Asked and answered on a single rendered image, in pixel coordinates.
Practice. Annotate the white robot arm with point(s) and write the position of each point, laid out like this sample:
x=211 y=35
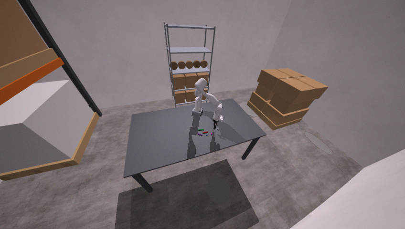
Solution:
x=200 y=85

